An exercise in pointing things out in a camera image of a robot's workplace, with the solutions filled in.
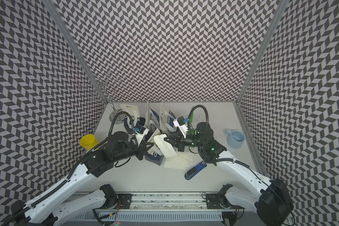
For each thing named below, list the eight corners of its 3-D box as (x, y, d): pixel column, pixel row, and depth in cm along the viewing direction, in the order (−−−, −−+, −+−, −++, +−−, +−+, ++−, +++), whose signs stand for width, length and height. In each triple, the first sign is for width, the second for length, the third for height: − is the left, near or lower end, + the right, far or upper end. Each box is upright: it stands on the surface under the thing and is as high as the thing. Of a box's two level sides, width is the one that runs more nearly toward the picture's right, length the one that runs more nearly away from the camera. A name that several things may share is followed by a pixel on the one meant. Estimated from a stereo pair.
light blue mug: (227, 147, 95) (231, 140, 88) (225, 135, 101) (229, 128, 94) (241, 149, 94) (246, 142, 87) (238, 137, 100) (243, 130, 93)
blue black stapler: (187, 181, 81) (187, 179, 77) (183, 175, 84) (183, 172, 80) (206, 167, 86) (208, 164, 82) (202, 162, 89) (204, 159, 85)
